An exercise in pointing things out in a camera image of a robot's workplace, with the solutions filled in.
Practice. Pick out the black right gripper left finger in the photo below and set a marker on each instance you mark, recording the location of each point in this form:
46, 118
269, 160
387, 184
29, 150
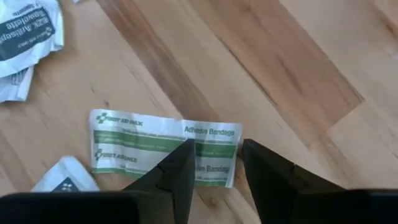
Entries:
180, 168

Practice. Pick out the green striped bandage packet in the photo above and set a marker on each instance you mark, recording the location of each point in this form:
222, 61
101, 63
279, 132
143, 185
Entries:
140, 140

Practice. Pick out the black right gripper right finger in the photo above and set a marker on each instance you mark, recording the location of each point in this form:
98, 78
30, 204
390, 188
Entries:
267, 177

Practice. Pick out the white pad packet dark print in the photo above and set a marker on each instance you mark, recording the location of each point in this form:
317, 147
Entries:
15, 87
28, 31
66, 177

